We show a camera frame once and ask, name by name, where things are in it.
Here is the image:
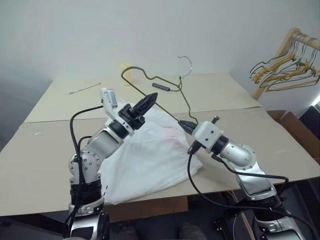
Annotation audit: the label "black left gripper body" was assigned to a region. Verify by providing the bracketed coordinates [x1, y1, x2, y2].
[117, 103, 147, 131]

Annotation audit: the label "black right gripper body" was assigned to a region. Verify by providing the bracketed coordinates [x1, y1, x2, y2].
[185, 121, 199, 135]

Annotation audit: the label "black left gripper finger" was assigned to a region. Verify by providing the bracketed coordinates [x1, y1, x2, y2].
[136, 96, 158, 118]
[131, 92, 159, 113]

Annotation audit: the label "green wire hanger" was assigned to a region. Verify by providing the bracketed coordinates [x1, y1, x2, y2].
[120, 55, 199, 126]

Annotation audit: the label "white shorts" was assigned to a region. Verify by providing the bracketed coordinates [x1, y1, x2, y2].
[98, 97, 204, 205]

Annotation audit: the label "small black flat device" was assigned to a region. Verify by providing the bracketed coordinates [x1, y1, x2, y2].
[151, 82, 172, 92]

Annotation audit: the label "large cardboard sheet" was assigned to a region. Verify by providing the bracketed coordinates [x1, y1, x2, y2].
[23, 72, 262, 124]
[0, 106, 320, 223]

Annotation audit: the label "thin pale stick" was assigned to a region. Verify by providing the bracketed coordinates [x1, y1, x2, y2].
[67, 82, 102, 96]

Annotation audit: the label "brown cardboard box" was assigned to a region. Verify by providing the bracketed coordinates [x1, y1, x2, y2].
[266, 109, 320, 165]

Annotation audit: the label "black box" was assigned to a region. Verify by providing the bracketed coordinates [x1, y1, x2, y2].
[299, 103, 320, 141]

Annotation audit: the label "wooden clothes rack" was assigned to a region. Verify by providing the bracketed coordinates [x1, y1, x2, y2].
[251, 27, 320, 102]

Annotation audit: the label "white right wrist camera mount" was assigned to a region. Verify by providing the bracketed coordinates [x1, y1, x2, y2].
[191, 115, 225, 154]

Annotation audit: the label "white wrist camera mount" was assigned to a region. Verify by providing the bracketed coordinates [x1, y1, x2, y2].
[191, 115, 225, 154]
[99, 87, 136, 137]

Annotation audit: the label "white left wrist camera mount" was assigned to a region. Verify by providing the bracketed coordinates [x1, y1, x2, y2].
[99, 87, 136, 137]

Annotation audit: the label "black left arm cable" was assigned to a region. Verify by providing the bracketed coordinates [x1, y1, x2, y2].
[63, 104, 105, 240]

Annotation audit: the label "yellow wire hanger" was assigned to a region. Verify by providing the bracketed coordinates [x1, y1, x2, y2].
[251, 37, 319, 85]

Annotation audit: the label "black metal table frame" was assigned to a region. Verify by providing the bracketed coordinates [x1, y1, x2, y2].
[215, 208, 248, 240]

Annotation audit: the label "grey wire hanger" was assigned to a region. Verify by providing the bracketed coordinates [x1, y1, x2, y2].
[249, 33, 305, 79]

